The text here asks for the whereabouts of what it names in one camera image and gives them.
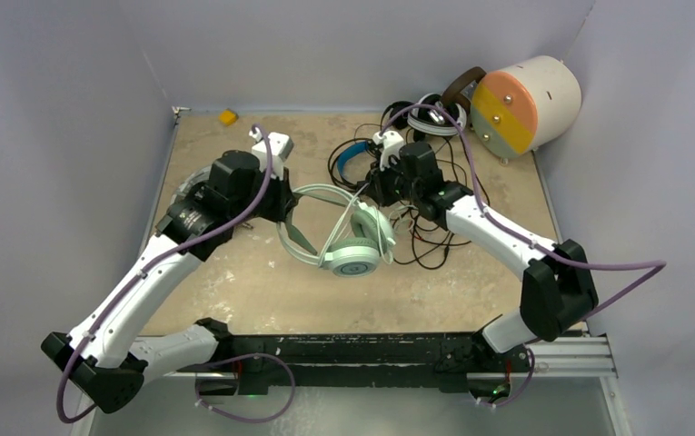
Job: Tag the brown headphones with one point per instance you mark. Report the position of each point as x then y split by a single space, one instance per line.
453 93

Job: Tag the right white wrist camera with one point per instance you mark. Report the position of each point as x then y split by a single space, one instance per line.
390 142

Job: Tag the small yellow block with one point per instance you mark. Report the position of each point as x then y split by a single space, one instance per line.
227 117

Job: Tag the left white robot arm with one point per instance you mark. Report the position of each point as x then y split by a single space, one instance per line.
104 356

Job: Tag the black blue headphones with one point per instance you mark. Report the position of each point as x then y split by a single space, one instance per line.
341 155

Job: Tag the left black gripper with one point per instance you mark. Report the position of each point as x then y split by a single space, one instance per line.
285 198

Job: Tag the mint green headphones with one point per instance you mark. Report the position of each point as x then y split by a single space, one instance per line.
361 239

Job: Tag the round pastel drawer cabinet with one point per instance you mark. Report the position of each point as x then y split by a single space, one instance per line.
518 108

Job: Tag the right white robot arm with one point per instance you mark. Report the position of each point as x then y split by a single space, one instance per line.
556 292

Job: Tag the white black headphones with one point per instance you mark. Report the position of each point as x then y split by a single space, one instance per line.
432 122

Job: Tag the white grey headphones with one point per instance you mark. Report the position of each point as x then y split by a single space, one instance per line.
200 176

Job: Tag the small black on-ear headphones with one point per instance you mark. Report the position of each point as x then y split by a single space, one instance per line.
398 113

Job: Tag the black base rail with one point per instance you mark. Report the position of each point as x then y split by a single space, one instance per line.
450 362

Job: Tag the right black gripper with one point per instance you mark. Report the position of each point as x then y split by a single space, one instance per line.
377 189

